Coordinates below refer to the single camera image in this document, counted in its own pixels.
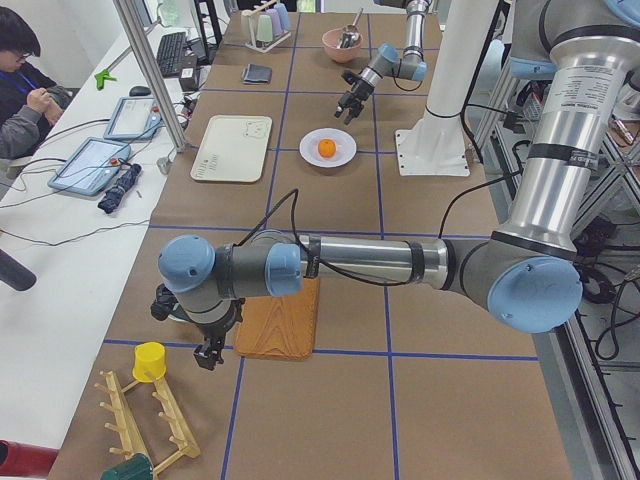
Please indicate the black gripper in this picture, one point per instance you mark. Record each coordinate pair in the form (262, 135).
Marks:
(216, 331)
(359, 90)

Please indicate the orange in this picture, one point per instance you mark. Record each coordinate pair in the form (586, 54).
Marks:
(327, 148)

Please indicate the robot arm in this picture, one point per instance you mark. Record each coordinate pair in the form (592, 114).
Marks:
(407, 69)
(523, 275)

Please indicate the cream bear tray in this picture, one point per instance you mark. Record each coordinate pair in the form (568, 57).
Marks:
(233, 149)

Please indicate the white plate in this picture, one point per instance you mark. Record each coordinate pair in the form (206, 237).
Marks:
(346, 147)

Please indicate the green bowl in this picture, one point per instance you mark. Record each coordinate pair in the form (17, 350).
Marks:
(178, 314)

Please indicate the yellow cup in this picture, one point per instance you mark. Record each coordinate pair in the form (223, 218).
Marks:
(149, 362)

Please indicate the pink bowl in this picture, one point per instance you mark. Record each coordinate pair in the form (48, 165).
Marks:
(331, 44)

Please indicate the wooden cutting board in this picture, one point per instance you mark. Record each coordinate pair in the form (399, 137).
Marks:
(280, 328)

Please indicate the metal scoop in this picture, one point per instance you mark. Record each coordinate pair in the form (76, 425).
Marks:
(350, 33)

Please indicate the grey folded cloth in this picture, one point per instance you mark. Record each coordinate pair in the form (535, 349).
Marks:
(256, 74)

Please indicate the wooden cup rack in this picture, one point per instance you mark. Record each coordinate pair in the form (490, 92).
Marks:
(148, 421)

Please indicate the purple pastel cup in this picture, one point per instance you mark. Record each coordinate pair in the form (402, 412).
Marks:
(275, 21)

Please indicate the green pastel cup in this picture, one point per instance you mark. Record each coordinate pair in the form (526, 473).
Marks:
(263, 29)

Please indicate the blue pastel cup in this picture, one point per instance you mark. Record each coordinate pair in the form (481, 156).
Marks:
(283, 15)

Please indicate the dark green cup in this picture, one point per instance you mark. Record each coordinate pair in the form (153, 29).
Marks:
(138, 467)

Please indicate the small black box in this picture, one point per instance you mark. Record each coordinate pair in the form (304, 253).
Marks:
(189, 79)

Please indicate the black keyboard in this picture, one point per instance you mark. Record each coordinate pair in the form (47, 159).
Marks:
(170, 53)

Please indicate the small metal cylinder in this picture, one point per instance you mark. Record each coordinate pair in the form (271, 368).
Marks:
(164, 165)

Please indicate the folded navy umbrella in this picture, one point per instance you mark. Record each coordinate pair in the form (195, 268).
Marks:
(113, 196)

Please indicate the far teach pendant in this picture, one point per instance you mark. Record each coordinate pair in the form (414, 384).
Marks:
(134, 118)

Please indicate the teach pendant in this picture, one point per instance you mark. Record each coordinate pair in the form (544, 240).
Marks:
(134, 118)
(91, 167)

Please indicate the black computer mouse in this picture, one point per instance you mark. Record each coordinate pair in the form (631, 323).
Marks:
(139, 91)

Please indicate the red bottle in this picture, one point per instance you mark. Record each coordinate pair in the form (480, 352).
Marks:
(26, 461)

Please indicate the near teach pendant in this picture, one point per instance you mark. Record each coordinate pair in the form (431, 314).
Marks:
(91, 167)

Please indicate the green clamp tool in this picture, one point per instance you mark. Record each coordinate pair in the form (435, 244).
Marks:
(102, 78)

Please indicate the seated person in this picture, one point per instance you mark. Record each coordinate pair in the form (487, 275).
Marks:
(31, 102)

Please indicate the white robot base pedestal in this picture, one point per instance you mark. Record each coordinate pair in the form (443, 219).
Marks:
(435, 146)

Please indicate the white wire cup rack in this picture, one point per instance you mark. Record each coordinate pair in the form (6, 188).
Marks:
(249, 23)

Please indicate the aluminium frame post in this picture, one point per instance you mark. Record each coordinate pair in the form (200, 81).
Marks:
(145, 58)

